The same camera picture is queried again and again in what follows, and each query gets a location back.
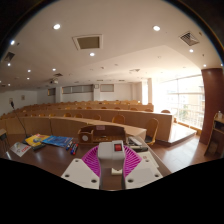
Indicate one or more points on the black remote control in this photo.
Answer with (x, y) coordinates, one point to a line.
(39, 147)

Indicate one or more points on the blue booklet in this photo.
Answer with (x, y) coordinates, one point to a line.
(58, 141)

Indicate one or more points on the wooden desk organizer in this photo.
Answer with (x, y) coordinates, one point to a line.
(103, 131)

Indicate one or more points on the wooden chair with yellow seat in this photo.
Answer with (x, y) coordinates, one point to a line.
(152, 128)

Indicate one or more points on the wooden shelf unit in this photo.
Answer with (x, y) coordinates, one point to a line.
(215, 136)

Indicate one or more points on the black handheld microphone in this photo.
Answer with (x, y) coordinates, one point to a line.
(140, 148)

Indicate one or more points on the square ceiling air vent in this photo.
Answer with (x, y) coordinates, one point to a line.
(87, 42)

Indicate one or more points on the blue marker pen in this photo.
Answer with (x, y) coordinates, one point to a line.
(68, 145)

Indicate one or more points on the wooden auditorium desk rows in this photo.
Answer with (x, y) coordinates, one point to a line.
(66, 126)

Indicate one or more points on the white charger with red switch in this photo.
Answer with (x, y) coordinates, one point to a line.
(108, 150)

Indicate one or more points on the white and red leaflet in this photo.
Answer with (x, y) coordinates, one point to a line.
(20, 149)

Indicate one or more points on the slatted ceiling air vent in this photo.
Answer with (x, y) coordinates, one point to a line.
(189, 38)

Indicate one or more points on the black gooseneck microphone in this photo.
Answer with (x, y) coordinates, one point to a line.
(12, 104)

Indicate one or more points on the ceiling projector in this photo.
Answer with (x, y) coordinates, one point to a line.
(54, 81)

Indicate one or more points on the group of ceiling lights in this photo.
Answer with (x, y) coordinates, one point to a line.
(57, 26)

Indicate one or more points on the group of auditorium chairs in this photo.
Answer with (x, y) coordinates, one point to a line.
(118, 119)

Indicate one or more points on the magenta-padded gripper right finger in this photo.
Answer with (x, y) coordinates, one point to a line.
(143, 173)

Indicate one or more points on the raised wooden platform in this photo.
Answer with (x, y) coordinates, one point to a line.
(178, 131)

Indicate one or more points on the yellow booklet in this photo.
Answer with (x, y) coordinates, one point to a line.
(33, 140)

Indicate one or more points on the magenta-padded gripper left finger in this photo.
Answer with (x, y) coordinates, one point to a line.
(78, 171)

